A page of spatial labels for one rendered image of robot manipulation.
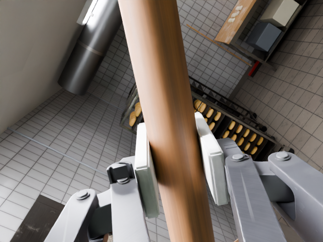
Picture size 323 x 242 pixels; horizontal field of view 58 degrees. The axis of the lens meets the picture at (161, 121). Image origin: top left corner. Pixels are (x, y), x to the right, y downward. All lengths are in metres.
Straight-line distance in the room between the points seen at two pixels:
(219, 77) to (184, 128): 5.22
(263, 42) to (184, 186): 4.63
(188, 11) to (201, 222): 5.05
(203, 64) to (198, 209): 5.12
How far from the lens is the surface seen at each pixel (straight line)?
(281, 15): 4.87
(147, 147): 0.17
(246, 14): 4.52
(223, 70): 5.38
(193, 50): 5.23
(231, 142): 0.17
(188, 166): 0.17
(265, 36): 4.79
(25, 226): 1.91
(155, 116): 0.16
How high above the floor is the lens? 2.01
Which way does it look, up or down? 11 degrees down
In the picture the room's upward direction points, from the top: 62 degrees counter-clockwise
